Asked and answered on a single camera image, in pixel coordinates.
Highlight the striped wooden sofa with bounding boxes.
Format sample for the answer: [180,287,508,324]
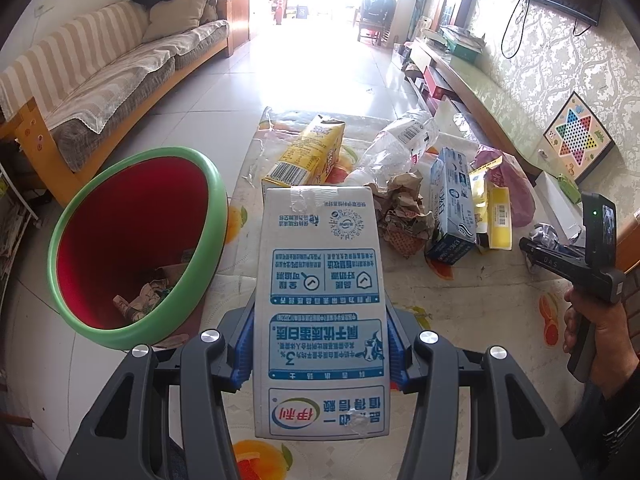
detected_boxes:
[1,0,233,206]

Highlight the book rack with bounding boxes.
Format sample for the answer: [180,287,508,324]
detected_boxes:
[0,167,41,300]

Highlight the chinese checkers board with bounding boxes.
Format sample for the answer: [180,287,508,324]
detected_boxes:
[544,91,615,185]

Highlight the wooden chair with clothes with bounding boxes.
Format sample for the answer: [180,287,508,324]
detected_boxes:
[354,0,396,47]

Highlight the fruit print tablecloth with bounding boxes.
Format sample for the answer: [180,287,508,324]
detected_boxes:
[202,109,582,479]

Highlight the yellow medicine box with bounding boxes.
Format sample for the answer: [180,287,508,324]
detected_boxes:
[470,157,512,250]

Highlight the pink plastic bag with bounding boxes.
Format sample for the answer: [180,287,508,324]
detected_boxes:
[473,145,536,228]

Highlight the white cardboard box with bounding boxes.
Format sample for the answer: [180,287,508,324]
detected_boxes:
[535,172,584,243]

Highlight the long tv cabinet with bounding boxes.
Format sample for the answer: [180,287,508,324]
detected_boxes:
[411,40,556,182]

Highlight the green red trash bin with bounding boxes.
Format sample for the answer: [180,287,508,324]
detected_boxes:
[47,146,228,351]

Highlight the beige cushion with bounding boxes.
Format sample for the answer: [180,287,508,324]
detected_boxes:
[142,0,207,44]

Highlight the silver foil wrapper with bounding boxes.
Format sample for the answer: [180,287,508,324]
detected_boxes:
[529,222,559,250]

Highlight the yellow drink carton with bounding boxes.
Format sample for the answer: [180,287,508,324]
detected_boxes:
[262,115,346,196]

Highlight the brown paper wrapper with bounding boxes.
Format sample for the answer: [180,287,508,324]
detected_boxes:
[368,171,435,259]

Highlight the white blue milk carton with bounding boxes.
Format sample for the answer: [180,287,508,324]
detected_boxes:
[253,186,390,441]

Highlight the blue toothpaste box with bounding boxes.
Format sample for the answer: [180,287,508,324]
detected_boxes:
[425,148,476,266]

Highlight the green snack packet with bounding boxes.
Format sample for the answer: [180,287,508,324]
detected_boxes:
[556,174,582,205]

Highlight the clear plastic bottle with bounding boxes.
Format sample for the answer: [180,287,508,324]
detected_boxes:
[343,110,438,188]

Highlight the right hand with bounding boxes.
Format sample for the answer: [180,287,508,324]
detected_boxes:
[563,287,639,399]

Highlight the green box on cabinet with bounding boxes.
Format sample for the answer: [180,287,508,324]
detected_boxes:
[446,38,482,64]

